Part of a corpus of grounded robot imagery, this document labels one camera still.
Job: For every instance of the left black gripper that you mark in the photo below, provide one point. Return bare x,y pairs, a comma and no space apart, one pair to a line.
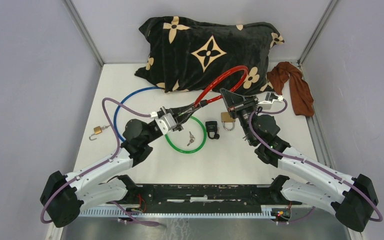
179,111

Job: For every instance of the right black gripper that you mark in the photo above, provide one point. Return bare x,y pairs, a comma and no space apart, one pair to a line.
236,103

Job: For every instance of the red cable lock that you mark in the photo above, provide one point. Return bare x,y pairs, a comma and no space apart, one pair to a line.
200,101

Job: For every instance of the cable lock keys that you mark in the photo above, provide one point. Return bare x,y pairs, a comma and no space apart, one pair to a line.
191,139

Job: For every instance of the small black padlock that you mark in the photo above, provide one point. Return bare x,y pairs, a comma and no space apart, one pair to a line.
212,129

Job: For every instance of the green cable lock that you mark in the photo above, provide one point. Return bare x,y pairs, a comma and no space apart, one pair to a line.
178,140

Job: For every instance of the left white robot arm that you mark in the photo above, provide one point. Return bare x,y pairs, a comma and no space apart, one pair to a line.
65,196

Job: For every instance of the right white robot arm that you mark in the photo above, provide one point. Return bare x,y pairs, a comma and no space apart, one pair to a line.
352,200

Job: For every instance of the black floral pillow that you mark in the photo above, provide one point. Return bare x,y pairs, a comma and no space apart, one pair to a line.
187,55

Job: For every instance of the brown cloth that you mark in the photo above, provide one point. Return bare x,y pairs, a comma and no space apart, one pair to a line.
301,98

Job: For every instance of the small brass padlock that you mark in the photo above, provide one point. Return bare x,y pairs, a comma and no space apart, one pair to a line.
96,131

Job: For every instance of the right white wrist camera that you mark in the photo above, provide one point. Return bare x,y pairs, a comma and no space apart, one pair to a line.
269,99

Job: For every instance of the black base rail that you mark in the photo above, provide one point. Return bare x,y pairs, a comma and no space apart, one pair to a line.
205,200

